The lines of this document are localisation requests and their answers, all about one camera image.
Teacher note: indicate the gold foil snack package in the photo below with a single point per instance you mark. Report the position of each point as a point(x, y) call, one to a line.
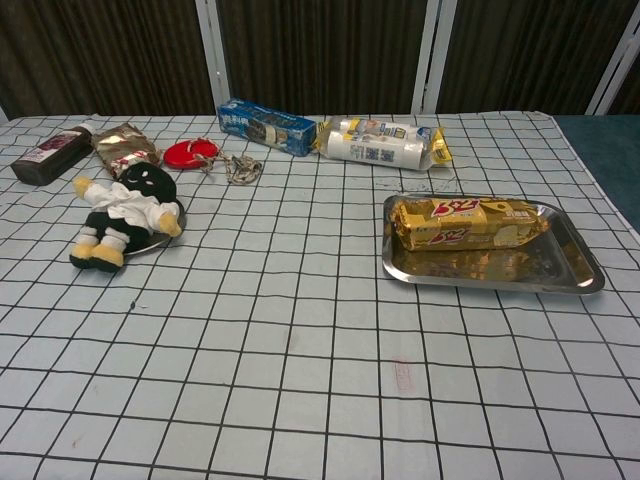
point(450, 225)

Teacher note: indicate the black plush toy white robe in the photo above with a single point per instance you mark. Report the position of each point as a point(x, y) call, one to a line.
point(125, 210)

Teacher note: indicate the checked tablecloth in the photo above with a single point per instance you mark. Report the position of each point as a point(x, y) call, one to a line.
point(300, 350)

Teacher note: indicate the white and yellow snack pack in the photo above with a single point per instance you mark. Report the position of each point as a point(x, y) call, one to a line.
point(380, 142)

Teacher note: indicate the blue cookie box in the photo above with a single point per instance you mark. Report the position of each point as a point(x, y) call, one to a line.
point(260, 125)

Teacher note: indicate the round steel plate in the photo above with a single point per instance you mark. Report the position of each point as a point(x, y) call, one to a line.
point(150, 246)

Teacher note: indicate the rectangular steel tray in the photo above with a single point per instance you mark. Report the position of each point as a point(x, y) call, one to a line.
point(500, 274)

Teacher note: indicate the dark folding screen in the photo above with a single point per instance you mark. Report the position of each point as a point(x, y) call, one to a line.
point(325, 50)

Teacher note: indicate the bronze foil snack bag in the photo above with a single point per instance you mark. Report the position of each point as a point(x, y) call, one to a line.
point(122, 147)

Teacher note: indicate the dark juice bottle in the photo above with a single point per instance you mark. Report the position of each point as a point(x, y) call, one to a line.
point(45, 155)

